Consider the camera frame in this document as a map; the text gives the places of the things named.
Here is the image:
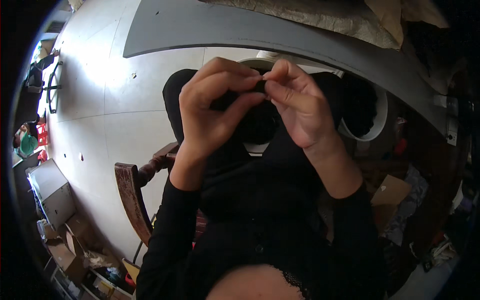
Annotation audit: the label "person's right hand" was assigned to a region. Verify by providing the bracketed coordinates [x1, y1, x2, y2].
[262, 59, 341, 153]

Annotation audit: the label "person's left hand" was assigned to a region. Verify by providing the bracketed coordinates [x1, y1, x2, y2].
[179, 57, 267, 161]

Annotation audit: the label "black cloth piece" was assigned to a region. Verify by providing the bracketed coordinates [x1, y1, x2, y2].
[209, 79, 281, 145]

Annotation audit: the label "person's legs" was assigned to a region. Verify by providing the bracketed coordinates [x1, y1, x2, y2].
[162, 68, 346, 177]

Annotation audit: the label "white plastic basin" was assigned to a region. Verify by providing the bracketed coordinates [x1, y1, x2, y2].
[236, 56, 389, 155]

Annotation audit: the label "grey curved table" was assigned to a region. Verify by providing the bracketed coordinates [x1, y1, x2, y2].
[123, 0, 451, 136]

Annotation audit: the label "dark wooden chair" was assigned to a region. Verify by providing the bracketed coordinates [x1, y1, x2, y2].
[114, 141, 181, 248]

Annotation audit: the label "brown cardboard piece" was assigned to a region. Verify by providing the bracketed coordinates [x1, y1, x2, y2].
[370, 174, 413, 207]

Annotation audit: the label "person's body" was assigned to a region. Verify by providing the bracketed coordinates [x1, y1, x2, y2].
[136, 150, 388, 300]

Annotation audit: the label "tan paper sheet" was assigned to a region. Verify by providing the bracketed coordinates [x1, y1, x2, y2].
[365, 0, 449, 48]

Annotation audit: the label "black metal rack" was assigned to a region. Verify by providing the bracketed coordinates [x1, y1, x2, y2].
[43, 60, 64, 115]

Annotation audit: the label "red plastic stool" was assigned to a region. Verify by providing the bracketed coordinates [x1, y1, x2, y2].
[36, 122, 50, 147]

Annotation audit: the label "heap of household clutter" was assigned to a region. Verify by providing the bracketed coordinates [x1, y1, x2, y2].
[369, 112, 477, 274]

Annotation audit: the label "white cabinet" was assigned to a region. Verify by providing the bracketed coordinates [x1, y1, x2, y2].
[27, 158, 76, 230]

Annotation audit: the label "heap of cardboard cartons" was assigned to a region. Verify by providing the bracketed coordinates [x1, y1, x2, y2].
[37, 214, 141, 300]

